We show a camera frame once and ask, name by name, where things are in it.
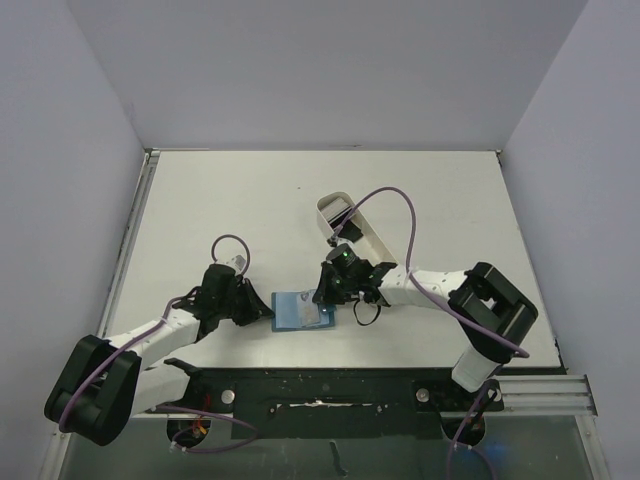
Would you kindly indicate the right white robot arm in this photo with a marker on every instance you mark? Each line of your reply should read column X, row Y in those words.
column 493, row 313

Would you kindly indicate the blue leather card holder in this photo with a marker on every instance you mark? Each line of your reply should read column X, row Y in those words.
column 296, row 311

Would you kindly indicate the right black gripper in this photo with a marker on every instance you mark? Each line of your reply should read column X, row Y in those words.
column 327, row 285

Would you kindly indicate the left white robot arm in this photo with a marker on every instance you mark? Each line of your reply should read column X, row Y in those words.
column 106, row 381

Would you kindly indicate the light blue credit card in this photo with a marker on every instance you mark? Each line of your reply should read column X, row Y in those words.
column 308, row 311

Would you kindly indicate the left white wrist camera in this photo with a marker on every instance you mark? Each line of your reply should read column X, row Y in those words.
column 239, row 264

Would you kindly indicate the black card in tray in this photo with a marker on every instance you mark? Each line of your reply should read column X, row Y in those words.
column 350, row 232

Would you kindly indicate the white oblong tray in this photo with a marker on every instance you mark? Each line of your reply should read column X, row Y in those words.
column 370, row 246

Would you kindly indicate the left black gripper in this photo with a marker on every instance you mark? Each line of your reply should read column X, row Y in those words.
column 255, row 309

